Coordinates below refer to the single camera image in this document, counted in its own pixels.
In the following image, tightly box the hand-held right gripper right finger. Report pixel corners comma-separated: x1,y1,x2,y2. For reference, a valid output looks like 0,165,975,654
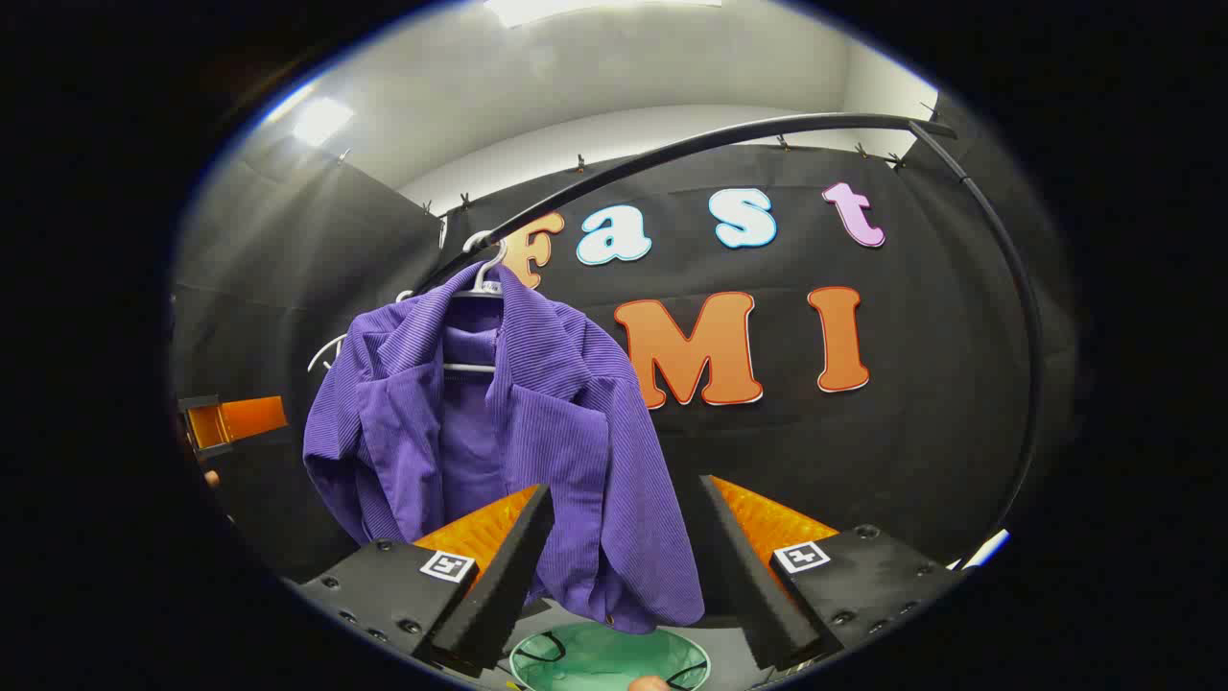
697,473,967,673

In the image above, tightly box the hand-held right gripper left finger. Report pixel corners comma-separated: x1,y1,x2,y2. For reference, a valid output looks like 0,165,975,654
286,483,557,675

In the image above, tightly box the green laundry hamper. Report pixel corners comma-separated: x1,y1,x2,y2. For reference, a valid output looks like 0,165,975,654
508,622,711,691

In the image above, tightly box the purple corduroy jacket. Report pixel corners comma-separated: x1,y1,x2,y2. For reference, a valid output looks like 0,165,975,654
302,261,706,634

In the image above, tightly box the white clothes hanger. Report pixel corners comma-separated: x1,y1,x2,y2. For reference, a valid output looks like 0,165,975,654
441,230,509,377
307,288,413,373

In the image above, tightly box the ceiling light panel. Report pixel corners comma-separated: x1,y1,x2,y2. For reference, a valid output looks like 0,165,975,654
288,96,356,147

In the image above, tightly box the row of small backdrop clips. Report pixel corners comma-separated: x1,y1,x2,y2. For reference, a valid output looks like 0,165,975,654
336,130,908,217

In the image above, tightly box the black clothes rack rail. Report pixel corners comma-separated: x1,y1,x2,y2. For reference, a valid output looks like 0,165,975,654
413,112,1047,538

